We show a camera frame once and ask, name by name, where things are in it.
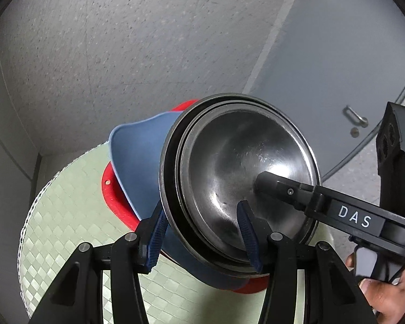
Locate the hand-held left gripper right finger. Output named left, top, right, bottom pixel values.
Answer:
left=236, top=200, right=379, bottom=324

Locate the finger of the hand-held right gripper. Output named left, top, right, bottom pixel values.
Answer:
left=255, top=170, right=329, bottom=221

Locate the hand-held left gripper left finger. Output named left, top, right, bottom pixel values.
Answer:
left=29, top=201, right=169, bottom=324

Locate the large steel bowl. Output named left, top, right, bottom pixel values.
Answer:
left=158, top=93, right=322, bottom=279

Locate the red plastic basin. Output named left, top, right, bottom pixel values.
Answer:
left=101, top=99, right=274, bottom=293

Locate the blue plastic bowl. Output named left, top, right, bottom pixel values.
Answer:
left=108, top=111, right=254, bottom=291

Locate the person's right hand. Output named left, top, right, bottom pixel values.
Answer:
left=345, top=253, right=405, bottom=318

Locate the grey door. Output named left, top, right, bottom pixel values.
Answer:
left=243, top=0, right=405, bottom=176

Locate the metal door handle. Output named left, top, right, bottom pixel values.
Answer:
left=343, top=106, right=368, bottom=125

